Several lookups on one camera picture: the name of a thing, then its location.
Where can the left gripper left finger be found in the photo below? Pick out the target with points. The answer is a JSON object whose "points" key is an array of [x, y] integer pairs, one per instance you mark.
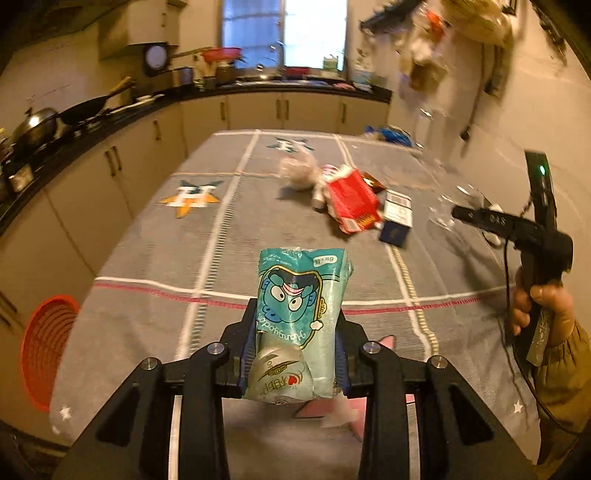
{"points": [[168, 414]]}

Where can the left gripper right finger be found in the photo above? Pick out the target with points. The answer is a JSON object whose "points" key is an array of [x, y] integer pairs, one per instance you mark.
{"points": [[422, 411]]}

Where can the white and blue carton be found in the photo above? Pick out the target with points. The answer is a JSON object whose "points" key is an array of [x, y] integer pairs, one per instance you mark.
{"points": [[397, 218]]}

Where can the small brown foil wrapper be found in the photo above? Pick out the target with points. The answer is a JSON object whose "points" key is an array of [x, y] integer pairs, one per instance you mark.
{"points": [[376, 185]]}

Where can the red snack bag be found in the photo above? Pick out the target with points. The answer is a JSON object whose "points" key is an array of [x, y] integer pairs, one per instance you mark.
{"points": [[350, 200]]}

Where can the teal cartoon snack packet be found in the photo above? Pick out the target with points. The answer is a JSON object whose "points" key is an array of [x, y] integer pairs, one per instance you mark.
{"points": [[297, 309]]}

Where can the clear knotted plastic bag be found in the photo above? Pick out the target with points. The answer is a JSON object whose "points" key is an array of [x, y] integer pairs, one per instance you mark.
{"points": [[300, 171]]}

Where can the small white bottle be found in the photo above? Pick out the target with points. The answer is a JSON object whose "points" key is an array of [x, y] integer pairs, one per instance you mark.
{"points": [[318, 201]]}

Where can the lower kitchen cabinets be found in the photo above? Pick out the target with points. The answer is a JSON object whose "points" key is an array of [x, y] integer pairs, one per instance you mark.
{"points": [[82, 191]]}

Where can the round kitchen scale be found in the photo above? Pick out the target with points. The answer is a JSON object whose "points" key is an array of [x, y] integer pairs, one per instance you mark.
{"points": [[155, 59]]}

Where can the person right hand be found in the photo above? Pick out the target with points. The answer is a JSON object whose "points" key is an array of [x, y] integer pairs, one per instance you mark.
{"points": [[552, 296]]}

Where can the grey star tablecloth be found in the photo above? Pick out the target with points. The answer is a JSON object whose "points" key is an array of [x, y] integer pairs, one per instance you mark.
{"points": [[189, 263]]}

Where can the red plastic basket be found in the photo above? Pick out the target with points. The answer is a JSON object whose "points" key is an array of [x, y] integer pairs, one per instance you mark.
{"points": [[44, 341]]}

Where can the clear glass pitcher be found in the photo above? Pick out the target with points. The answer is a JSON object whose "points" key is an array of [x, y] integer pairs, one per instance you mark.
{"points": [[431, 134]]}

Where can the black countertop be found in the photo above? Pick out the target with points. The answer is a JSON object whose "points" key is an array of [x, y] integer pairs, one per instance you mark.
{"points": [[138, 106]]}

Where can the sink faucet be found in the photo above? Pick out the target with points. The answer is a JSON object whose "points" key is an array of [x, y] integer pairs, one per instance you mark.
{"points": [[278, 46]]}

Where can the steel pot with lid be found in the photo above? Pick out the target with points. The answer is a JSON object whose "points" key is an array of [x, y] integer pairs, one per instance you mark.
{"points": [[38, 129]]}

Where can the red colander bowl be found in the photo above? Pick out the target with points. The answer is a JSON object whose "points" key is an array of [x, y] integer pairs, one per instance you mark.
{"points": [[220, 54]]}

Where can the black wok with handle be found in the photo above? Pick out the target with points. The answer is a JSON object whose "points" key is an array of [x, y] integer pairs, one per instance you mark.
{"points": [[92, 107]]}

